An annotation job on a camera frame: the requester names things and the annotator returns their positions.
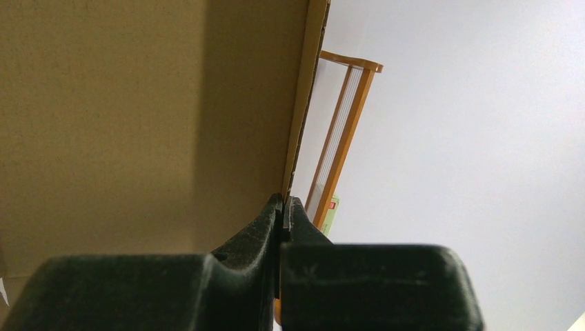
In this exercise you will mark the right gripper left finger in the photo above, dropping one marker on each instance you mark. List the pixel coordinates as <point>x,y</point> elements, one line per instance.
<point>231,288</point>

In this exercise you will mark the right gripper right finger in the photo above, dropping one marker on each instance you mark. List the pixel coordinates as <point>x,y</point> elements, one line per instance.
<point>327,286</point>

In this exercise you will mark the brown cardboard box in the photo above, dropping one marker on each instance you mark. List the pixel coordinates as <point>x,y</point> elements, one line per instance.
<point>136,127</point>

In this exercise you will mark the white green box top shelf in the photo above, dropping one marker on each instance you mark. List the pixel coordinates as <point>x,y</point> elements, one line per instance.
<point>329,218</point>

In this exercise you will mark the orange wooden shelf rack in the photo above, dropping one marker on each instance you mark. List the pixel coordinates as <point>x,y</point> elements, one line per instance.
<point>348,109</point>

